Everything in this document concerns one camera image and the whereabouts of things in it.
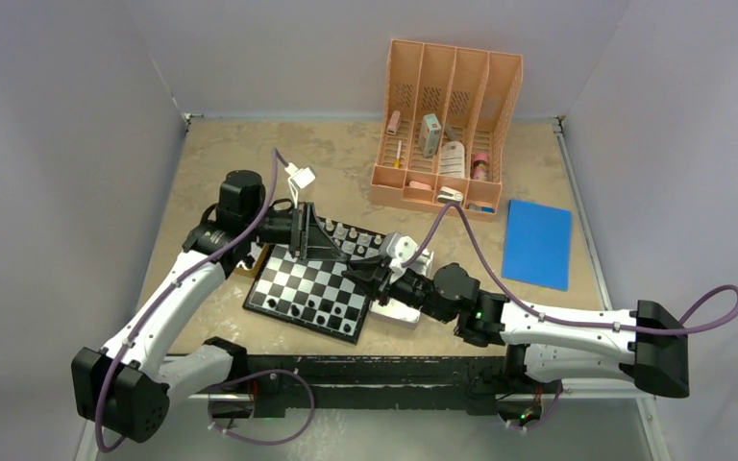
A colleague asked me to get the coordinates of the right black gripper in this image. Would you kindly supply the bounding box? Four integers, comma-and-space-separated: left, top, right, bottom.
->
342, 255, 453, 324

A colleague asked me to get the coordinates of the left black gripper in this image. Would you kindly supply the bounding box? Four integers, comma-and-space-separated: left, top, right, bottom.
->
244, 201, 346, 260

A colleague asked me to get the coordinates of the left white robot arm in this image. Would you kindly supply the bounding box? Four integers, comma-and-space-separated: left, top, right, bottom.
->
71, 170, 347, 443

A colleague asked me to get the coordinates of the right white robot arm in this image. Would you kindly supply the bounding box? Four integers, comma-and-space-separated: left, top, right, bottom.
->
343, 256, 690, 399

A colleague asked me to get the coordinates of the black white chess board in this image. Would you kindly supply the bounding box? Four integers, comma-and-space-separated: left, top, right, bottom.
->
243, 218, 385, 344

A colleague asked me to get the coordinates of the metal tin with black pieces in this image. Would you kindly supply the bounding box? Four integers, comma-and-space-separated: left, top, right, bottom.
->
234, 243, 272, 279

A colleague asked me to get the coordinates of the empty metal tin lid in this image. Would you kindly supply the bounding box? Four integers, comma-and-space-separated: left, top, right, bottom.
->
367, 239, 435, 329

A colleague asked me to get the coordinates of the pink eraser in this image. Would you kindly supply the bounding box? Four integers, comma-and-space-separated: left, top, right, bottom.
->
407, 181, 432, 191

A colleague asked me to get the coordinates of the white stapler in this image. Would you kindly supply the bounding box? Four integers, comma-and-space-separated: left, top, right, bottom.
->
435, 186, 465, 206

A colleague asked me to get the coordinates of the yellow white pen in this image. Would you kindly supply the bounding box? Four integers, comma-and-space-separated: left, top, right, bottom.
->
393, 140, 403, 169

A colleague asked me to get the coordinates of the pink small tube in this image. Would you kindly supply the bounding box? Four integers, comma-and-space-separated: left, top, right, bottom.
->
385, 110, 401, 135

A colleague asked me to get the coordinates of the white striped bottle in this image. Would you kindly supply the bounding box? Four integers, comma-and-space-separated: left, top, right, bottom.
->
437, 141, 466, 179

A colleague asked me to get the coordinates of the white green small box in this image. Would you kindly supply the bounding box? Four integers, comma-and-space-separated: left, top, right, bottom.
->
418, 113, 442, 158

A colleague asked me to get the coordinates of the pink tape roll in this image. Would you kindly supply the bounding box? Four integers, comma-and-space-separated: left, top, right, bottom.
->
471, 151, 490, 182

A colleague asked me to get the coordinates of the blue notebook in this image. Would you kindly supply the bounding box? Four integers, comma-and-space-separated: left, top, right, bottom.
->
502, 199, 573, 291

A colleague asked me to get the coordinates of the peach plastic desk organizer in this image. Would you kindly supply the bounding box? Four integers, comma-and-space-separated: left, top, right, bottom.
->
370, 39, 524, 222

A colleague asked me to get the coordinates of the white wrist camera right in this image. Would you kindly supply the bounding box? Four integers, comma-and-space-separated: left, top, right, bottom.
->
379, 232, 418, 269

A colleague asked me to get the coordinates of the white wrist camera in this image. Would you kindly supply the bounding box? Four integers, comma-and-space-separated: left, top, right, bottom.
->
284, 163, 316, 206
379, 232, 418, 269

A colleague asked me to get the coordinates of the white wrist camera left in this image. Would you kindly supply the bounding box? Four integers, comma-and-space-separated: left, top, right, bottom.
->
284, 163, 316, 206

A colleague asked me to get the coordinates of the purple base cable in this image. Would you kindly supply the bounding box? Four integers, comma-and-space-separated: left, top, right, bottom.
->
207, 369, 316, 447

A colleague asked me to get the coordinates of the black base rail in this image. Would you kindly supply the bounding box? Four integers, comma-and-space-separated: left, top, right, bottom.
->
185, 352, 564, 422

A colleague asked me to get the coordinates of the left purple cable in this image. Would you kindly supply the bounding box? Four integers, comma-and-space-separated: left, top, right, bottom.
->
93, 147, 294, 454

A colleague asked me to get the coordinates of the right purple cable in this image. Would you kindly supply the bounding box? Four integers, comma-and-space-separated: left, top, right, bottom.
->
404, 201, 738, 335

